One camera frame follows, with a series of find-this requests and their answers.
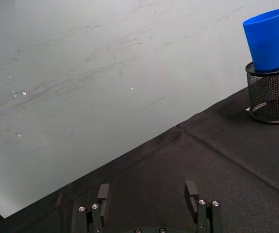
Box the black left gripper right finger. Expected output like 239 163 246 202
184 180 223 233

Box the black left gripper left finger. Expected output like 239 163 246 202
77 183 110 233

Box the black table cloth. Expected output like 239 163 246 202
0 84 279 233

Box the black mesh pen holder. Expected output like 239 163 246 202
245 52 279 124

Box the blue plastic cup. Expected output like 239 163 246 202
242 7 279 72

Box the plain pale wall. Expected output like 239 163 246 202
0 0 279 218

